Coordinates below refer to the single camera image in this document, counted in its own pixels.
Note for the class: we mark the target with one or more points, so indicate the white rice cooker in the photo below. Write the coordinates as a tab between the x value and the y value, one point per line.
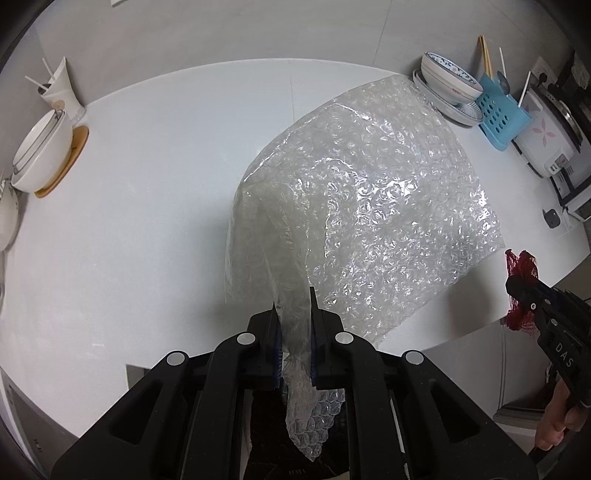
542	134

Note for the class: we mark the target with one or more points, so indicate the blue patterned white bowl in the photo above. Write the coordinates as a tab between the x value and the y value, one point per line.
448	81

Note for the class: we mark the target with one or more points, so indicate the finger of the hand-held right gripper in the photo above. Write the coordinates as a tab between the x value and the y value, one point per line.
524	290

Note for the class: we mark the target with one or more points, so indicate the upright wooden chopsticks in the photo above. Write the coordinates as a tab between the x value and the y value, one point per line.
485	57

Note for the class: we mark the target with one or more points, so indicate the wall socket with plug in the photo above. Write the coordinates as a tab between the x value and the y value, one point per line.
542	71

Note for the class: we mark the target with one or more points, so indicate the black white appliance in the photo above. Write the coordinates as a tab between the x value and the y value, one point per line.
572	194

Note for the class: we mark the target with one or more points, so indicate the blue plastic utensil holder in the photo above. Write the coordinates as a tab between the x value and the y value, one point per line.
501	120

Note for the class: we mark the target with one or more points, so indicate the white paper cup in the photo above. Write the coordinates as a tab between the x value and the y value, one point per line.
60	94

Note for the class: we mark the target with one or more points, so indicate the person's right hand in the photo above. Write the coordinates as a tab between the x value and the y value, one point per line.
554	424

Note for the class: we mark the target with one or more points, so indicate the white bowl holding chopsticks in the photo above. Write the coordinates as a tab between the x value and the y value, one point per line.
7	221

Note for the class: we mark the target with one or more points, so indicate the small black device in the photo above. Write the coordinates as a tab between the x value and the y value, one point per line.
551	219

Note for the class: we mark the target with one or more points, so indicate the large white bowl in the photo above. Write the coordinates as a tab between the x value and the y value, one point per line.
48	164

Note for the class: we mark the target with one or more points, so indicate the white straw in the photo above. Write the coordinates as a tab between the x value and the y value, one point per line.
36	83
47	69

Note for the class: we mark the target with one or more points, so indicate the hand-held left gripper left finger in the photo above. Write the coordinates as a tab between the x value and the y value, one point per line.
277	360

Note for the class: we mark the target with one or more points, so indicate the round wooden coaster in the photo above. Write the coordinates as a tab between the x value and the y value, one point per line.
76	150

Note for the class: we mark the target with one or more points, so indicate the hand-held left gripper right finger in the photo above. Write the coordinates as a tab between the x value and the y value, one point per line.
314	360

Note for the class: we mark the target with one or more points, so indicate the white bowl with grey rim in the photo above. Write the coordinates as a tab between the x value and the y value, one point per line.
37	138

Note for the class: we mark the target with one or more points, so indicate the clear bubble wrap sheet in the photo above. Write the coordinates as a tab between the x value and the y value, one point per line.
369	184

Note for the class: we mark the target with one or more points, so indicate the red mesh net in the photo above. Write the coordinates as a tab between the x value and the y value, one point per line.
521	263

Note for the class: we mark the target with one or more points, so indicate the thin white stick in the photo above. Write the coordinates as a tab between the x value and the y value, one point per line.
525	87
502	62

